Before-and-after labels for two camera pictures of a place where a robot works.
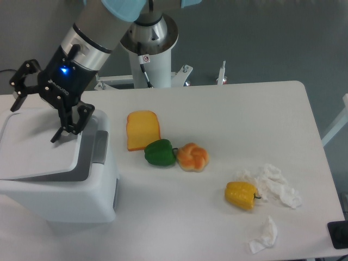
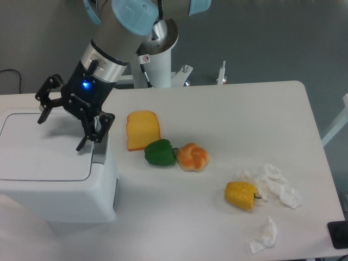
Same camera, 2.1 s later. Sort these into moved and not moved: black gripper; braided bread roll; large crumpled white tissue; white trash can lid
Moved: black gripper
Not moved: braided bread roll; large crumpled white tissue; white trash can lid
